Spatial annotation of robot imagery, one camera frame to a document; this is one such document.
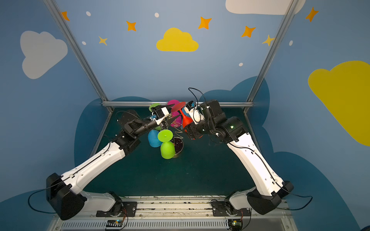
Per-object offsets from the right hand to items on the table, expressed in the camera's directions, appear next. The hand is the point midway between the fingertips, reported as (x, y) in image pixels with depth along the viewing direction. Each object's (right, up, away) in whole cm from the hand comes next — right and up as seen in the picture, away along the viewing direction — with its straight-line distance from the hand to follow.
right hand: (190, 124), depth 66 cm
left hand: (-8, +9, -4) cm, 12 cm away
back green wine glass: (-21, +11, +16) cm, 28 cm away
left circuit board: (-37, -51, +6) cm, 63 cm away
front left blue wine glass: (-21, -8, +12) cm, 25 cm away
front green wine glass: (-12, -13, +7) cm, 19 cm away
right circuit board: (+24, -53, +7) cm, 59 cm away
